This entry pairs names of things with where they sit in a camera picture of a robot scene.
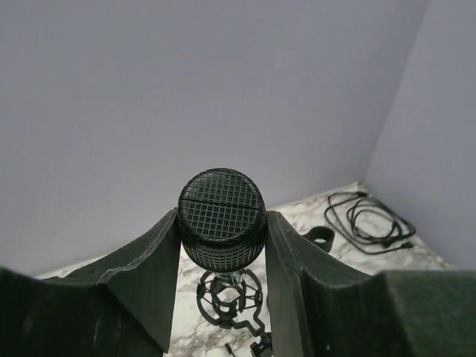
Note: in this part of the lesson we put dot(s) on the black shock-mount tripod stand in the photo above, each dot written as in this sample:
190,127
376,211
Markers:
235,301

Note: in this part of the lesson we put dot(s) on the black handheld microphone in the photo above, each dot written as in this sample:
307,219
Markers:
221,214

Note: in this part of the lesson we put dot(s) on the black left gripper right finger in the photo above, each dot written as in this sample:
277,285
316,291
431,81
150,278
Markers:
319,306

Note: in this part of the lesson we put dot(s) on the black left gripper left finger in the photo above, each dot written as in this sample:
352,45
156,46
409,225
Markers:
119,305

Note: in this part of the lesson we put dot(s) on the black round-base mic stand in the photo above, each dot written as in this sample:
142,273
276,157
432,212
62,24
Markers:
321,236

